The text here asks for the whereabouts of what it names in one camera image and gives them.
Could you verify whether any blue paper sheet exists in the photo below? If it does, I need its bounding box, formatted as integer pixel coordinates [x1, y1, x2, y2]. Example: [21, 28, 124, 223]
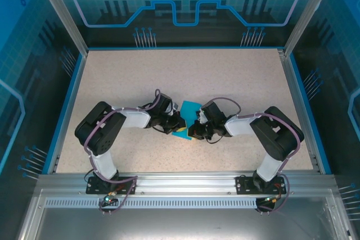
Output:
[172, 100, 201, 141]

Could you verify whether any steel tray panel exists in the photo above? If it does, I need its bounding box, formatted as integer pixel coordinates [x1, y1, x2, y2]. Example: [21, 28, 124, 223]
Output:
[16, 188, 356, 240]

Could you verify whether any blue table edge strip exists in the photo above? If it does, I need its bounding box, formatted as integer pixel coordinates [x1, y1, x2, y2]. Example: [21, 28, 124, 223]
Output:
[289, 53, 332, 175]
[46, 53, 87, 175]

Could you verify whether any right gripper thin black cable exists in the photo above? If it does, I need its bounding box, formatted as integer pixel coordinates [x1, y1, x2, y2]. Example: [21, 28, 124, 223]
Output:
[206, 134, 226, 144]

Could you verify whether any aluminium mounting rail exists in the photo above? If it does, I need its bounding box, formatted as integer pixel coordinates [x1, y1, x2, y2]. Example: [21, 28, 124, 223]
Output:
[36, 170, 337, 197]

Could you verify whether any slotted grey cable duct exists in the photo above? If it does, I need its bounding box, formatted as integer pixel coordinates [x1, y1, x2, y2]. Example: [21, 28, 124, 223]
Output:
[44, 198, 334, 209]

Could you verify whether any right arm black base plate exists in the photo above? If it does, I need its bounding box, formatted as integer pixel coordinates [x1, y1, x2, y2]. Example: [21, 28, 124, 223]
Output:
[235, 175, 285, 195]

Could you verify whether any aluminium side rail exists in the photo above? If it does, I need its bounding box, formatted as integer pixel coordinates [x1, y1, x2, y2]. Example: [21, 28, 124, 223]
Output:
[277, 48, 324, 174]

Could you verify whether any right cable connector with light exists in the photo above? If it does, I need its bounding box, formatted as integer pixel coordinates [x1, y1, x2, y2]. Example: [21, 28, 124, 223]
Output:
[263, 194, 283, 205]

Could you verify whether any cable connector with light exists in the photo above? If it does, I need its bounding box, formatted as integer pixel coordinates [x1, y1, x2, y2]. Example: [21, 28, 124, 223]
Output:
[101, 192, 118, 206]
[263, 194, 283, 205]

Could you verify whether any left cable connector with light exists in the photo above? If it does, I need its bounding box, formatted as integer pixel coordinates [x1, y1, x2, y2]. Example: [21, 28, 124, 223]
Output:
[101, 192, 118, 206]

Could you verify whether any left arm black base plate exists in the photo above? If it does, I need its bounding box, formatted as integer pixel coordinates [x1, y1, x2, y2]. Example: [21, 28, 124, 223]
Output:
[85, 176, 138, 195]

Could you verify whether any aluminium frame post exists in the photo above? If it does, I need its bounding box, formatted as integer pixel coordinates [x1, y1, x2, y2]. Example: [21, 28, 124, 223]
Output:
[283, 0, 340, 57]
[30, 0, 90, 56]

